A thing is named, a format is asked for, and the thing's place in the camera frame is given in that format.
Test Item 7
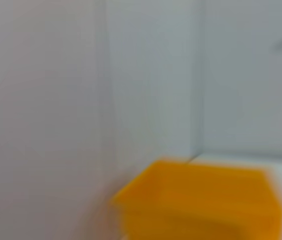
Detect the yellow plastic storage bin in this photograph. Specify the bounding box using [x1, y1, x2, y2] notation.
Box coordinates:
[109, 158, 282, 240]

